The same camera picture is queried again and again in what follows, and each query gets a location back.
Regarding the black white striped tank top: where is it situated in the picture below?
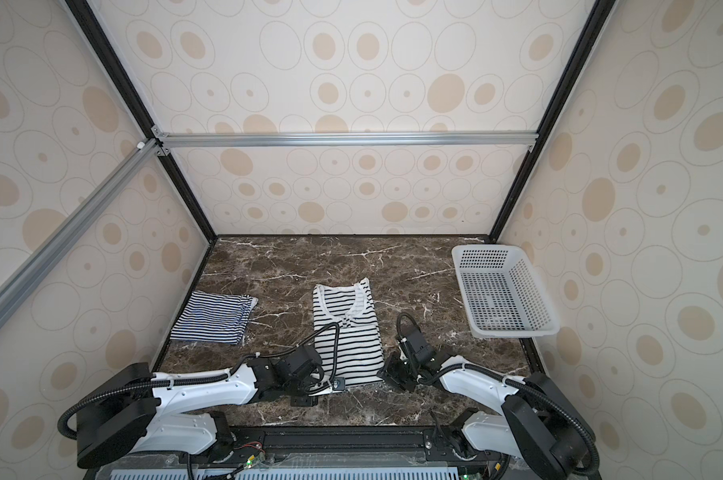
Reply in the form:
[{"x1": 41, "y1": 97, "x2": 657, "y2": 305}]
[{"x1": 313, "y1": 278, "x2": 385, "y2": 387}]

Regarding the blue white striped tank top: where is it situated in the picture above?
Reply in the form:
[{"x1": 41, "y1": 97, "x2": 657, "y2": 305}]
[{"x1": 170, "y1": 290, "x2": 259, "y2": 345}]

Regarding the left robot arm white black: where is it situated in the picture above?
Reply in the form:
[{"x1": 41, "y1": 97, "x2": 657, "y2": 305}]
[{"x1": 57, "y1": 344, "x2": 345, "y2": 469}]

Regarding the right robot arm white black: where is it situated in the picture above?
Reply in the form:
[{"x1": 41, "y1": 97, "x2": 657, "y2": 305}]
[{"x1": 379, "y1": 329, "x2": 601, "y2": 479}]

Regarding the white plastic laundry basket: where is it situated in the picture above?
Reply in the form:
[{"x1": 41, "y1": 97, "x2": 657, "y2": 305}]
[{"x1": 451, "y1": 244, "x2": 561, "y2": 339}]

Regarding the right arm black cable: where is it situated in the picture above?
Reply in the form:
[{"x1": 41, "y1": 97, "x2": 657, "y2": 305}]
[{"x1": 394, "y1": 311, "x2": 603, "y2": 478}]

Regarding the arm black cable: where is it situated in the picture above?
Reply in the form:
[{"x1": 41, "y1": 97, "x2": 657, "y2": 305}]
[
  {"x1": 394, "y1": 311, "x2": 603, "y2": 478},
  {"x1": 56, "y1": 321, "x2": 343, "y2": 442}
]

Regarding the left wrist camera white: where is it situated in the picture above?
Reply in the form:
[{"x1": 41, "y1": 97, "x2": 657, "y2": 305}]
[{"x1": 310, "y1": 377, "x2": 347, "y2": 395}]

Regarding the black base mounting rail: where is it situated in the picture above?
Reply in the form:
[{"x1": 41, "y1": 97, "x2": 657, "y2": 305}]
[{"x1": 95, "y1": 425, "x2": 535, "y2": 479}]

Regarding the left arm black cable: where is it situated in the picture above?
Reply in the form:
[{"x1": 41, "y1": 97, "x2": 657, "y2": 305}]
[{"x1": 56, "y1": 321, "x2": 343, "y2": 442}]

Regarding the horizontal aluminium back rail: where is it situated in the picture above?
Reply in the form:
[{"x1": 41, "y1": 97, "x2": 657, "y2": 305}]
[{"x1": 159, "y1": 131, "x2": 539, "y2": 148}]

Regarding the diagonal aluminium left rail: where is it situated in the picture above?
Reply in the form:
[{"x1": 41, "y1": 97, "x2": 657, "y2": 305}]
[{"x1": 0, "y1": 139, "x2": 159, "y2": 330}]

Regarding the right black corner post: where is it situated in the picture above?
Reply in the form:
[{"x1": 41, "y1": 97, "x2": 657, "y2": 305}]
[{"x1": 485, "y1": 0, "x2": 617, "y2": 244}]

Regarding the black corner post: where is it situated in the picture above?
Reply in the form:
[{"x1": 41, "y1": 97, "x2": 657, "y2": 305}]
[
  {"x1": 63, "y1": 0, "x2": 218, "y2": 244},
  {"x1": 485, "y1": 0, "x2": 617, "y2": 244}
]

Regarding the left black corner post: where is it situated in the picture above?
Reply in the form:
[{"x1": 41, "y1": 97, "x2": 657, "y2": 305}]
[{"x1": 63, "y1": 0, "x2": 218, "y2": 244}]

